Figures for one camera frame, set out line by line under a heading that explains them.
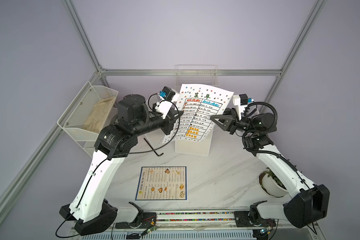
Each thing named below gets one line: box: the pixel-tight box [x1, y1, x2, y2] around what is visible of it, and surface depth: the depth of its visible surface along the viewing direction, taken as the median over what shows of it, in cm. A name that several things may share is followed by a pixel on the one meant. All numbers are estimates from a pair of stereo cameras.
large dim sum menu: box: [135, 166, 188, 201], surface depth 88 cm
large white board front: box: [175, 128, 214, 157], surface depth 98 cm
